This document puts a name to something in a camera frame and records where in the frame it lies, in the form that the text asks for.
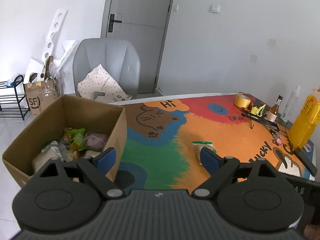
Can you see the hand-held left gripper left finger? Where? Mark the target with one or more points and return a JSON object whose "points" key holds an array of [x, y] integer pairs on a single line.
{"points": [[107, 158]]}

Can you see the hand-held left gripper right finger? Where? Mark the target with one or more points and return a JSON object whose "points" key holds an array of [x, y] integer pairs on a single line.
{"points": [[208, 161]]}

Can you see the green topped snack packet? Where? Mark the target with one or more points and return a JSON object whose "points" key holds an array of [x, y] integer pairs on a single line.
{"points": [[197, 150]]}

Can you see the person's right hand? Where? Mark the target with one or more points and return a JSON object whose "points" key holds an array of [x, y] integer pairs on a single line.
{"points": [[313, 233]]}

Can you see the beige snack packet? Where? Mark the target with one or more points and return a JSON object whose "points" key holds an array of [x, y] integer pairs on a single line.
{"points": [[92, 154]]}

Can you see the purple snack packet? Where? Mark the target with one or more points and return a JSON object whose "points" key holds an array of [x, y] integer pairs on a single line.
{"points": [[96, 140]]}

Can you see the colourful cartoon table mat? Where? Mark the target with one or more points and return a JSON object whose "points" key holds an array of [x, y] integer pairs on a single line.
{"points": [[225, 130]]}

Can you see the green and orange snack packet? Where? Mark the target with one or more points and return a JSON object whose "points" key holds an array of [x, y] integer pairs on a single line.
{"points": [[76, 136]]}

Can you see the black remote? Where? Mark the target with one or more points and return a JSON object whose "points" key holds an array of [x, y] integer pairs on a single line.
{"points": [[306, 161]]}

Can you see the white snack packet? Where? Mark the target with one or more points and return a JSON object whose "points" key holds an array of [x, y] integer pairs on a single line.
{"points": [[47, 158]]}

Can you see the yellow tape roll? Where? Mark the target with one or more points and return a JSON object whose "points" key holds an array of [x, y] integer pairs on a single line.
{"points": [[242, 101]]}

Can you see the yellow green clip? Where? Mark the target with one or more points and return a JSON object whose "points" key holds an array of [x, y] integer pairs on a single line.
{"points": [[258, 110]]}

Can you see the polka dot cushion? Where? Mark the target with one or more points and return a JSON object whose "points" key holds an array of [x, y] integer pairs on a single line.
{"points": [[100, 82]]}

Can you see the large yellow bottle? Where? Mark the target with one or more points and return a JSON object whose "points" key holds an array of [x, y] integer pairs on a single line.
{"points": [[306, 122]]}

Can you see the brown glass bottle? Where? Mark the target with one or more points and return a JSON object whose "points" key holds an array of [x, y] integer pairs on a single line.
{"points": [[274, 111]]}

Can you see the taped cardboard box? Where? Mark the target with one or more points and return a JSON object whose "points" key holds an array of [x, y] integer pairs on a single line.
{"points": [[41, 100]]}

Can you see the white spray bottle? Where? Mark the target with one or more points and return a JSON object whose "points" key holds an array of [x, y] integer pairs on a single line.
{"points": [[291, 102]]}

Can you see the grey chair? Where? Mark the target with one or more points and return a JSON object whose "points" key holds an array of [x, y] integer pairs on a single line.
{"points": [[107, 57]]}

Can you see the black shoe rack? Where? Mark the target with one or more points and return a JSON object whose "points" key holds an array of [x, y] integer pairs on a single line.
{"points": [[18, 105]]}

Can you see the brown cardboard strip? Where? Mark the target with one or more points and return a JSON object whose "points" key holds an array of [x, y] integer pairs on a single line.
{"points": [[48, 67]]}

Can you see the white foam piece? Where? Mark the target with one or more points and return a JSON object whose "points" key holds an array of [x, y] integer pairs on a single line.
{"points": [[66, 52]]}

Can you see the white cardboard sheet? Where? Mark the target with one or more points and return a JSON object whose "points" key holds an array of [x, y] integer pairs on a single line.
{"points": [[33, 68]]}

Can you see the blue and white bag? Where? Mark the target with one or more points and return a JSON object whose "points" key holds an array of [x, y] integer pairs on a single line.
{"points": [[11, 82]]}

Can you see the white foam board with holes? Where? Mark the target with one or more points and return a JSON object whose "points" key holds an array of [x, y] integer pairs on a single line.
{"points": [[53, 35]]}

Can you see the grey door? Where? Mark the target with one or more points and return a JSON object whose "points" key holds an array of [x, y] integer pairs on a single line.
{"points": [[140, 5]]}

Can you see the white light switch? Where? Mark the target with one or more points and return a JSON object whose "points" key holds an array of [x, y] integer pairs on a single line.
{"points": [[215, 8]]}

